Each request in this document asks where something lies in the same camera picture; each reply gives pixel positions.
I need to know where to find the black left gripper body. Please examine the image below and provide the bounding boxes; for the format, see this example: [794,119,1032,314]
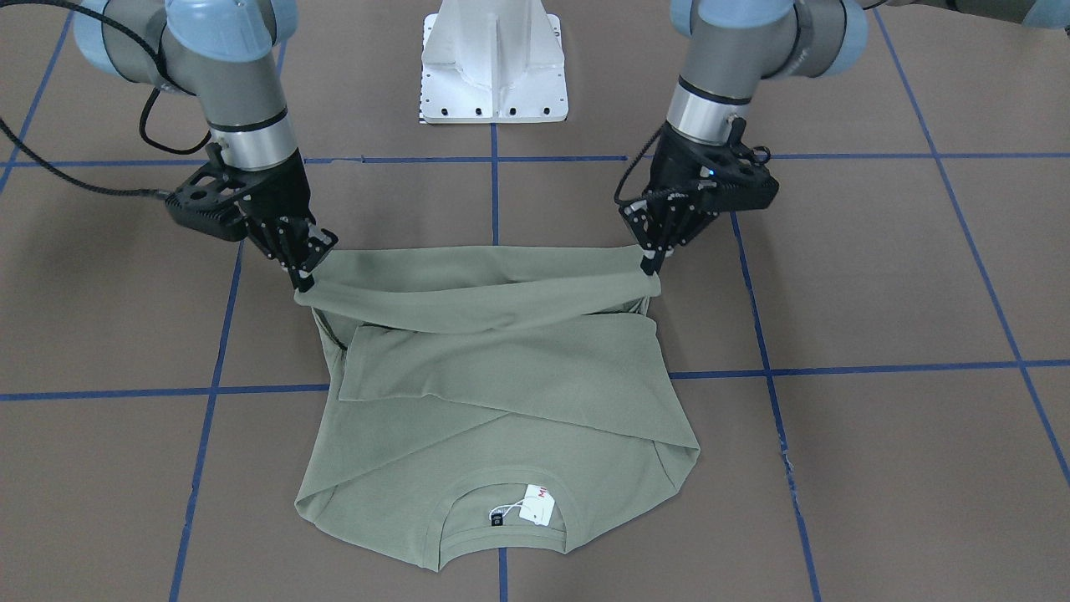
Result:
[620,122,725,252]

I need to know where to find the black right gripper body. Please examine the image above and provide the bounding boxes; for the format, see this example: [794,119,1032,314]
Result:
[238,151,338,260]

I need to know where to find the olive green long-sleeve shirt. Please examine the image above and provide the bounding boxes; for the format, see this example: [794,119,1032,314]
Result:
[294,245,700,571]

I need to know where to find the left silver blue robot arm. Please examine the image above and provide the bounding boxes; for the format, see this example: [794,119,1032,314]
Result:
[614,1,869,275]

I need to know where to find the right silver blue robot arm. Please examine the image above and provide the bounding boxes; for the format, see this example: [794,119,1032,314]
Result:
[74,1,337,291]

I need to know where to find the white paper hang tag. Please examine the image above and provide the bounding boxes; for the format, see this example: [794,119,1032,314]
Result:
[518,484,557,527]

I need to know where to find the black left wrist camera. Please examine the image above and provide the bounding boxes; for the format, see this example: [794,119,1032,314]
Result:
[700,145,780,213]

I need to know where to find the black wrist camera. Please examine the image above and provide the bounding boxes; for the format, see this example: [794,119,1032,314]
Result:
[700,145,780,213]
[164,163,247,242]

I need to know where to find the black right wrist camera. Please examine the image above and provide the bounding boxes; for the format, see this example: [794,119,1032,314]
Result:
[164,163,247,242]

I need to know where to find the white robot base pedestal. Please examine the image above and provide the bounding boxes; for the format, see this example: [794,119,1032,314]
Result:
[418,1,569,125]

